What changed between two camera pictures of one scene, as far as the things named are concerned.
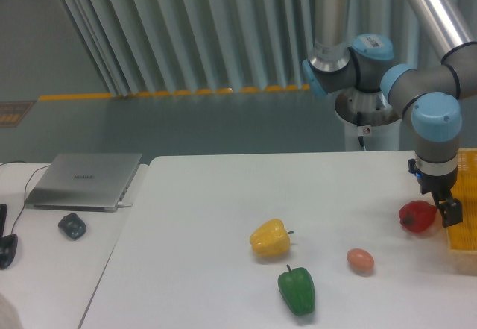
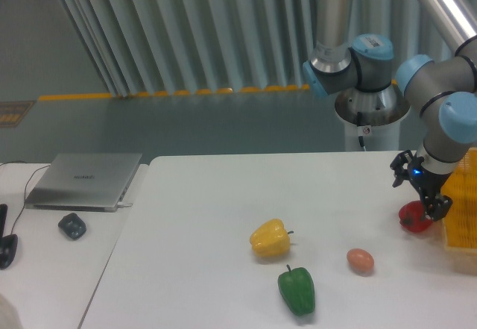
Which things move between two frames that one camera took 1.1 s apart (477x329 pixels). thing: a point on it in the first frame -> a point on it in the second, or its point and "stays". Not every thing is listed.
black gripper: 450,207 -> 428,185
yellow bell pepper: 270,239 stays
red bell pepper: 417,215 stays
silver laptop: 92,182 stays
